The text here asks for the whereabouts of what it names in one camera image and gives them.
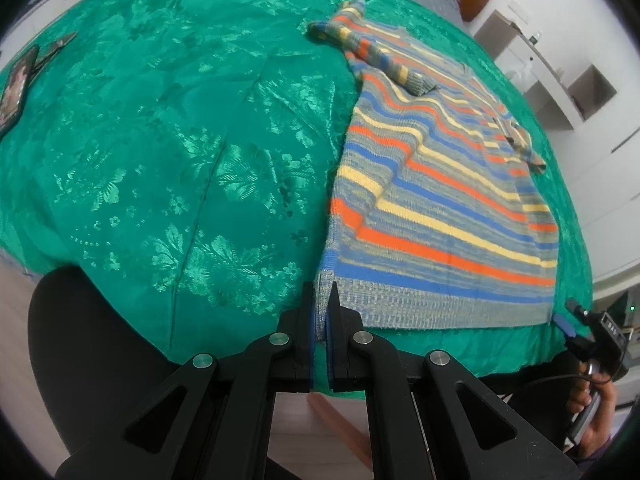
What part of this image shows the white desk with shelves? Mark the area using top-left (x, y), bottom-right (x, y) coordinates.
top-left (474, 11), bottom-right (617, 129)

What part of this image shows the black smartphone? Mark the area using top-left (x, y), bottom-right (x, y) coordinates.
top-left (0, 44), bottom-right (39, 138)

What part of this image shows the person's right hand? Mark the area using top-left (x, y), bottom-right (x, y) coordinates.
top-left (566, 362), bottom-right (620, 461)

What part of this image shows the green floral bedspread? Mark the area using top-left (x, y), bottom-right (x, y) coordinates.
top-left (0, 0), bottom-right (595, 401)

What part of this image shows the striped knitted sweater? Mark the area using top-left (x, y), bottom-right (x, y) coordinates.
top-left (311, 0), bottom-right (559, 330)

